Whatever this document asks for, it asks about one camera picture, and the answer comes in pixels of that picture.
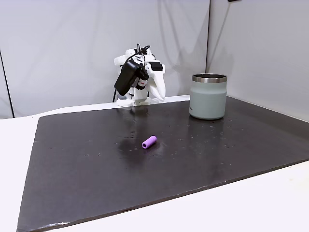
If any thin black vertical strip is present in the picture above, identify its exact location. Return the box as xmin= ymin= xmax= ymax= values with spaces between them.
xmin=0 ymin=48 xmax=14 ymax=119

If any grey insulated cup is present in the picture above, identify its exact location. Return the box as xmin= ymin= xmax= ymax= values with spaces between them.
xmin=189 ymin=73 xmax=228 ymax=121

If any dark table mat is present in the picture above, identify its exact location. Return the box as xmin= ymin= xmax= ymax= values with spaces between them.
xmin=16 ymin=96 xmax=309 ymax=232

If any black camera box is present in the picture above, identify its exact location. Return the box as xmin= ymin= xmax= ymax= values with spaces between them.
xmin=113 ymin=59 xmax=143 ymax=96

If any purple pen grip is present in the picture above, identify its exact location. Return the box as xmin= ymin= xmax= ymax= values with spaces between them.
xmin=141 ymin=135 xmax=158 ymax=150

